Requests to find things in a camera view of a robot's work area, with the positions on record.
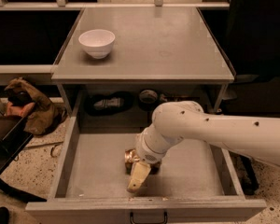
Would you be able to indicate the black tape roll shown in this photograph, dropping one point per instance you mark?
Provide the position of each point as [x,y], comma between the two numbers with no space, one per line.
[147,99]

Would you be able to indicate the dark office chair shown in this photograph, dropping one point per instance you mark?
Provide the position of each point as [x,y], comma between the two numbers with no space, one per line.
[252,43]

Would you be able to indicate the black drawer handle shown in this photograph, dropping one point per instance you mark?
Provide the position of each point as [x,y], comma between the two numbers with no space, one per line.
[137,218]

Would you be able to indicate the white ceramic bowl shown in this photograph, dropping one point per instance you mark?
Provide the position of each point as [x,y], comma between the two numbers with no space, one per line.
[98,43]

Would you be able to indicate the crumpled paper scraps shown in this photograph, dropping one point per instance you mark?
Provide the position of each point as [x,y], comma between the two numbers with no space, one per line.
[169,98]

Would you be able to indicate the grey counter cabinet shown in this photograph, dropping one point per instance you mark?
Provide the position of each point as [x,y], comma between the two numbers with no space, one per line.
[168,45]

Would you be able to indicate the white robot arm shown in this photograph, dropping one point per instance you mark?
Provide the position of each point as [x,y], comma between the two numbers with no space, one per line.
[173,122]

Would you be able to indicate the brown cloth bag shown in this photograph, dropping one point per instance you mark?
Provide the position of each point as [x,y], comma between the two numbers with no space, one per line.
[26,101]

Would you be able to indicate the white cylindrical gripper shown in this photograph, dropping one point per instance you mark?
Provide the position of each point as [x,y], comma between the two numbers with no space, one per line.
[147,153]

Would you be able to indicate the grey open drawer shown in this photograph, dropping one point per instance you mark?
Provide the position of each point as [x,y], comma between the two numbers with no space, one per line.
[196,182]

